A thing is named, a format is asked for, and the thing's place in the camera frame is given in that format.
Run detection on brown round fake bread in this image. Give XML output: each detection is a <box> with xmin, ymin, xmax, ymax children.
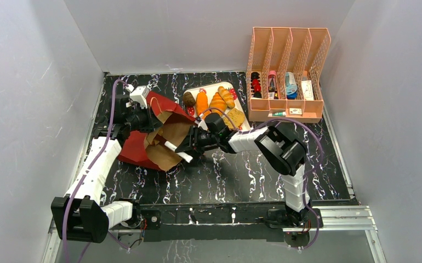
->
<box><xmin>183</xmin><ymin>92</ymin><xmax>196</xmax><ymax>107</ymax></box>

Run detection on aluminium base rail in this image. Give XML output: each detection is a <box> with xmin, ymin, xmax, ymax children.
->
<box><xmin>41</xmin><ymin>205</ymin><xmax>386</xmax><ymax>262</ymax></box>

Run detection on metal tongs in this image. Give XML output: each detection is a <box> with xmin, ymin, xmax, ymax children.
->
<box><xmin>164</xmin><ymin>141</ymin><xmax>193</xmax><ymax>163</ymax></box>

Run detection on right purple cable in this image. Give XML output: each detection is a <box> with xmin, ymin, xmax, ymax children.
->
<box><xmin>196</xmin><ymin>107</ymin><xmax>325</xmax><ymax>251</ymax></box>

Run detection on small white card box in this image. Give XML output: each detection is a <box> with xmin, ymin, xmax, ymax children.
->
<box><xmin>288</xmin><ymin>108</ymin><xmax>303</xmax><ymax>116</ymax></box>

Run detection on small striped fake croissant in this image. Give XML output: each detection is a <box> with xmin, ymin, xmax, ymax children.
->
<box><xmin>218</xmin><ymin>86</ymin><xmax>235</xmax><ymax>109</ymax></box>

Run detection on fake bread loaf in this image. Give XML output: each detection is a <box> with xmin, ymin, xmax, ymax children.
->
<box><xmin>209</xmin><ymin>92</ymin><xmax>228</xmax><ymax>116</ymax></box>
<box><xmin>196</xmin><ymin>91</ymin><xmax>209</xmax><ymax>119</ymax></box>

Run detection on strawberry print tray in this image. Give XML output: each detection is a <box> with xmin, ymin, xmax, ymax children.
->
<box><xmin>186</xmin><ymin>82</ymin><xmax>251</xmax><ymax>131</ymax></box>

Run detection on green white tube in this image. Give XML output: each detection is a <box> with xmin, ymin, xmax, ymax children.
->
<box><xmin>268</xmin><ymin>112</ymin><xmax>287</xmax><ymax>117</ymax></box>

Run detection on tan round fake bread slice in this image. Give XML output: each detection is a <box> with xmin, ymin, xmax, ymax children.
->
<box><xmin>222</xmin><ymin>107</ymin><xmax>246</xmax><ymax>130</ymax></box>

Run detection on red black bottle stack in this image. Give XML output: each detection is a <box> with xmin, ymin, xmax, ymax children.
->
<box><xmin>250</xmin><ymin>72</ymin><xmax>262</xmax><ymax>99</ymax></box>

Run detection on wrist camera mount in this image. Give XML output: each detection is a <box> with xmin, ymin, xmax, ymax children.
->
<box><xmin>125</xmin><ymin>84</ymin><xmax>151</xmax><ymax>109</ymax></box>
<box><xmin>198</xmin><ymin>119</ymin><xmax>208</xmax><ymax>131</ymax></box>

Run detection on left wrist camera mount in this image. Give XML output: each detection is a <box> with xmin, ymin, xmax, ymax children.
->
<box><xmin>125</xmin><ymin>84</ymin><xmax>151</xmax><ymax>109</ymax></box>

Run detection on peach desk organizer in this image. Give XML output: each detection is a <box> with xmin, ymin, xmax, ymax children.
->
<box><xmin>246</xmin><ymin>27</ymin><xmax>331</xmax><ymax>123</ymax></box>

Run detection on pink tube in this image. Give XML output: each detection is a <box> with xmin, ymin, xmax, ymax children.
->
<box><xmin>267</xmin><ymin>71</ymin><xmax>278</xmax><ymax>99</ymax></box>

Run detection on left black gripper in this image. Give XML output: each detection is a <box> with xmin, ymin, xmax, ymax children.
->
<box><xmin>126</xmin><ymin>104</ymin><xmax>164</xmax><ymax>134</ymax></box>

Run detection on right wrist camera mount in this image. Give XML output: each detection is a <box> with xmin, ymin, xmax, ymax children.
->
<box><xmin>198</xmin><ymin>119</ymin><xmax>208</xmax><ymax>131</ymax></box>

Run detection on red brown paper bag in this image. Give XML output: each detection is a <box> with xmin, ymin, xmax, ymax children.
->
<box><xmin>118</xmin><ymin>92</ymin><xmax>196</xmax><ymax>171</ymax></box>

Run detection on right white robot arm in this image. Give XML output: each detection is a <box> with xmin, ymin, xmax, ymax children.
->
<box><xmin>171</xmin><ymin>113</ymin><xmax>310</xmax><ymax>227</ymax></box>

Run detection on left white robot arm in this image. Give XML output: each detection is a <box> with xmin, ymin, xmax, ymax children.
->
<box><xmin>51</xmin><ymin>94</ymin><xmax>161</xmax><ymax>243</ymax></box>

